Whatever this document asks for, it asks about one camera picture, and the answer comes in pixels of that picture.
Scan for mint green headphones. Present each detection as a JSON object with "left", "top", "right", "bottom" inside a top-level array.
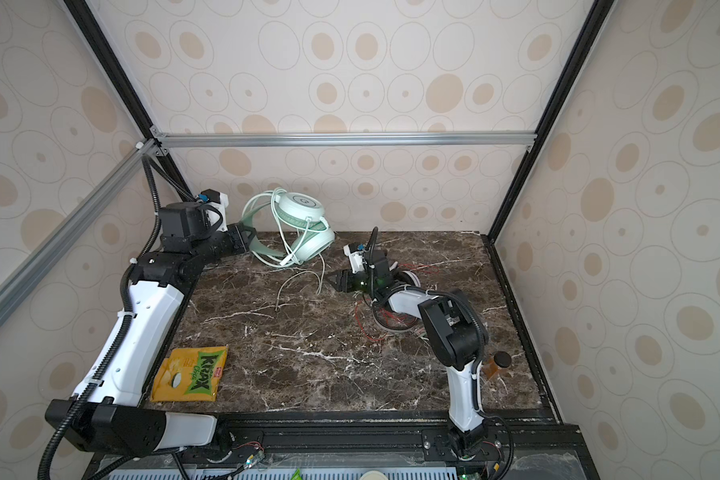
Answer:
[{"left": 241, "top": 187, "right": 336, "bottom": 269}]

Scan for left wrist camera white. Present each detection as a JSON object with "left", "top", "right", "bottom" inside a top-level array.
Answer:
[{"left": 197, "top": 189, "right": 229, "bottom": 233}]

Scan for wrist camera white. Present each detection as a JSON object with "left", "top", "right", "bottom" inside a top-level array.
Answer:
[
  {"left": 197, "top": 189, "right": 229, "bottom": 233},
  {"left": 343, "top": 243, "right": 366, "bottom": 274}
]

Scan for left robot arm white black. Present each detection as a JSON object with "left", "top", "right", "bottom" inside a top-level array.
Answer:
[{"left": 37, "top": 190, "right": 255, "bottom": 479}]

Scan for yellow green snack bag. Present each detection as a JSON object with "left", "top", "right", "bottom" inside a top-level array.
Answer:
[{"left": 150, "top": 346, "right": 228, "bottom": 403}]

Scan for left diagonal aluminium frame bar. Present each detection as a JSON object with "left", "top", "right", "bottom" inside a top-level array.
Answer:
[{"left": 0, "top": 139, "right": 158, "bottom": 328}]

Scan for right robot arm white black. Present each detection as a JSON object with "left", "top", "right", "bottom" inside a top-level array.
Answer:
[{"left": 328, "top": 252, "right": 497, "bottom": 457}]

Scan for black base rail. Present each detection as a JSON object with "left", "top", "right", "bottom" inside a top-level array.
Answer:
[{"left": 87, "top": 410, "right": 599, "bottom": 479}]

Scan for red headphone cable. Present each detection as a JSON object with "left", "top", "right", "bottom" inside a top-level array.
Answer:
[{"left": 352, "top": 260, "right": 442, "bottom": 344}]

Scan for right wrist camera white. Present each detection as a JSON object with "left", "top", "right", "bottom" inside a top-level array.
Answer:
[{"left": 343, "top": 243, "right": 366, "bottom": 274}]

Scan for white black red headphones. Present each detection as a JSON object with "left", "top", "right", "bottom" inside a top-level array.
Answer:
[{"left": 370, "top": 269, "right": 421, "bottom": 333}]

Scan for amber bottle black cap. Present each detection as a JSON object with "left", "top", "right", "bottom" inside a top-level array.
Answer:
[{"left": 482, "top": 351, "right": 512, "bottom": 381}]

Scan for horizontal aluminium frame bar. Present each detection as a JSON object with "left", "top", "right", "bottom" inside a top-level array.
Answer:
[{"left": 157, "top": 131, "right": 536, "bottom": 148}]

